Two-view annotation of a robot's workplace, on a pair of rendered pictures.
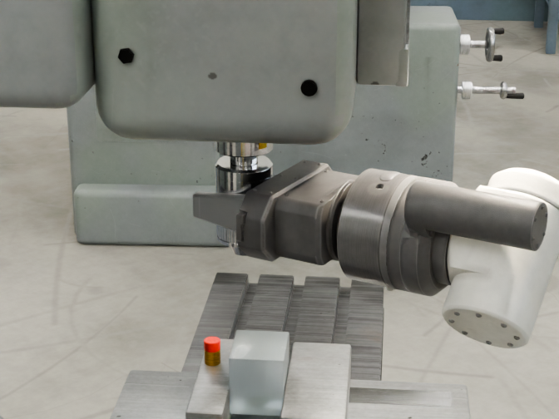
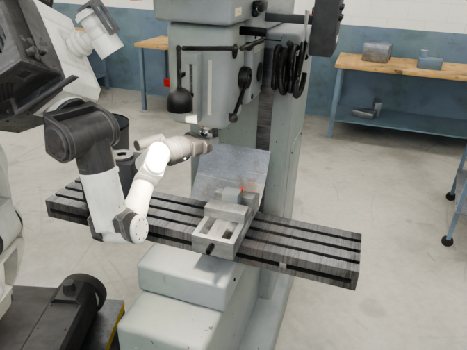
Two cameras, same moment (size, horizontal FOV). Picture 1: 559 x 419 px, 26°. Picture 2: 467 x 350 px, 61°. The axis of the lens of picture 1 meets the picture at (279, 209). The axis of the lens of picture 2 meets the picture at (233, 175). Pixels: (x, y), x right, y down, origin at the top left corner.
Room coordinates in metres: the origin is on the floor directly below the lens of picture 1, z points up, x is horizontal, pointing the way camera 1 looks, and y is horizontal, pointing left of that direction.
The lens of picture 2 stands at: (1.28, -1.21, 1.77)
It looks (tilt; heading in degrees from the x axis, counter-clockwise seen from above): 28 degrees down; 101
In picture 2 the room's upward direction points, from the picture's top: 2 degrees clockwise
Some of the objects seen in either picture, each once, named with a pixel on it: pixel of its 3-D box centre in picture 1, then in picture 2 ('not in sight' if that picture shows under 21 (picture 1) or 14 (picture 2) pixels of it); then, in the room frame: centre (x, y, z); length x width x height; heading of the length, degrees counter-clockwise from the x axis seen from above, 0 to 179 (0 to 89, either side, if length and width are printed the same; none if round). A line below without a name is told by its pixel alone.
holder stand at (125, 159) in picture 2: not in sight; (112, 175); (0.52, 0.08, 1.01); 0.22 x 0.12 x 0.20; 2
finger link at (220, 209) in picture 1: (224, 212); not in sight; (0.91, 0.04, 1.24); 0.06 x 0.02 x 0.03; 59
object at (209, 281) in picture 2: not in sight; (205, 246); (0.93, 0.03, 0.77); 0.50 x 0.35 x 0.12; 84
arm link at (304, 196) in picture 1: (342, 222); (186, 146); (0.89, -0.05, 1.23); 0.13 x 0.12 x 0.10; 149
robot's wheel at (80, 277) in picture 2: not in sight; (82, 294); (0.42, -0.09, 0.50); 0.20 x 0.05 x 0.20; 10
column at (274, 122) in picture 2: not in sight; (248, 177); (0.99, 0.64, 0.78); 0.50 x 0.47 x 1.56; 84
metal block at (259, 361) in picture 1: (259, 372); (231, 198); (1.03, 0.02, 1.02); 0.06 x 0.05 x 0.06; 175
